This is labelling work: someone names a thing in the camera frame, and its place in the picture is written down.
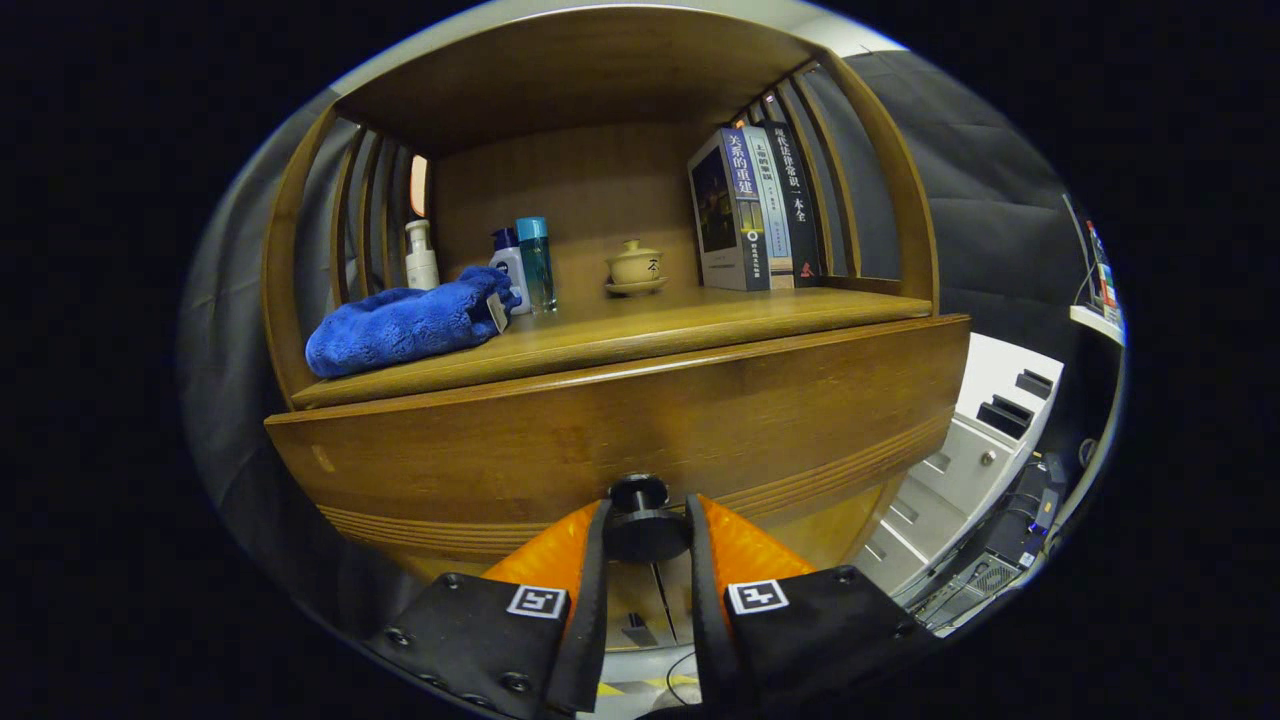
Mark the light spine book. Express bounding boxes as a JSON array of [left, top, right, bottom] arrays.
[[742, 125, 796, 291]]

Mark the teal bottle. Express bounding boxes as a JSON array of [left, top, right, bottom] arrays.
[[515, 216, 558, 313]]

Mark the dark computer case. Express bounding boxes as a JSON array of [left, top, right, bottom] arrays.
[[905, 520, 1051, 633]]

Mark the wooden cabinet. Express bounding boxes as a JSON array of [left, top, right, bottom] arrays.
[[260, 5, 943, 651]]

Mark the black spine book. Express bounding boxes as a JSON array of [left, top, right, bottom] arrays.
[[762, 120, 826, 289]]

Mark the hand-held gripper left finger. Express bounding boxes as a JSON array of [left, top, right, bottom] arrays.
[[365, 498, 613, 720]]

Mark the white and blue lotion bottle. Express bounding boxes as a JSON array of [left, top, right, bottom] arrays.
[[488, 227, 531, 316]]

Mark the beige lidded tea cup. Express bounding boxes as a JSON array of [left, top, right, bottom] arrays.
[[604, 238, 669, 297]]

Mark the white drawer unit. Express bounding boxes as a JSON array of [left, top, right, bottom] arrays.
[[855, 333, 1064, 601]]

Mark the white round table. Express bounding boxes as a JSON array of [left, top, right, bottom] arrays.
[[1068, 305, 1126, 346]]

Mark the white pump bottle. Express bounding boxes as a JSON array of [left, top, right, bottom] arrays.
[[404, 218, 441, 291]]

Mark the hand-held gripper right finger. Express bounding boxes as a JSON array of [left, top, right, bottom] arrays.
[[685, 493, 951, 716]]

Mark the blue towel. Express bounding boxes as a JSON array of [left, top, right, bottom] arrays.
[[305, 265, 521, 379]]

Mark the wooden countertop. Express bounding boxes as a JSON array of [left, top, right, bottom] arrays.
[[290, 285, 936, 411]]

